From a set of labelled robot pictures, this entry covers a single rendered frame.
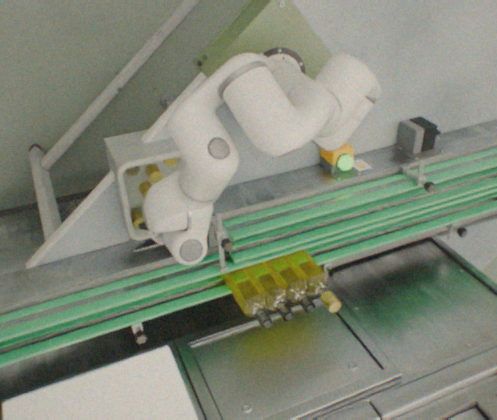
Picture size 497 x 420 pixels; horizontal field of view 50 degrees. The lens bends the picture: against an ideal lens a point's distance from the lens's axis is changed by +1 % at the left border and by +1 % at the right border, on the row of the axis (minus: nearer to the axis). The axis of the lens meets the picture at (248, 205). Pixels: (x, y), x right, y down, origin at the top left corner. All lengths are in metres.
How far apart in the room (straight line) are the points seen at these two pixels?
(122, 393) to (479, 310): 0.98
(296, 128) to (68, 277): 0.81
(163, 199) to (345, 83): 0.39
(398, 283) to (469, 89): 0.66
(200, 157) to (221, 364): 0.68
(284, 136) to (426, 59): 0.97
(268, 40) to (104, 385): 0.90
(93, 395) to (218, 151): 0.75
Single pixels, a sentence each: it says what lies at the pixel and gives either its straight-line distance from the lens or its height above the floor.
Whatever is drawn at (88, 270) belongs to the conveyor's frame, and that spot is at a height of 0.83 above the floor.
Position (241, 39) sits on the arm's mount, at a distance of 1.27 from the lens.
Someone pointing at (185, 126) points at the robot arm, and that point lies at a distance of 0.86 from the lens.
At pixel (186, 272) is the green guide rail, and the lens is 1.39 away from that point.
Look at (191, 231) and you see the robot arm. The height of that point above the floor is 1.10.
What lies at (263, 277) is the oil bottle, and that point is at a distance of 1.38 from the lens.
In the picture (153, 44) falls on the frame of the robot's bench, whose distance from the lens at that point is 1.89.
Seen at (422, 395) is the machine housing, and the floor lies 1.38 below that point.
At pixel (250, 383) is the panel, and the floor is 1.19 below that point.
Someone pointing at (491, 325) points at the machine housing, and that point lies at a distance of 1.63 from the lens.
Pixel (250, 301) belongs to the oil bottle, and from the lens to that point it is 1.32.
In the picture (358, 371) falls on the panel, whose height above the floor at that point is 1.27.
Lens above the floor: 1.97
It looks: 51 degrees down
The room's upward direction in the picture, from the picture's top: 141 degrees clockwise
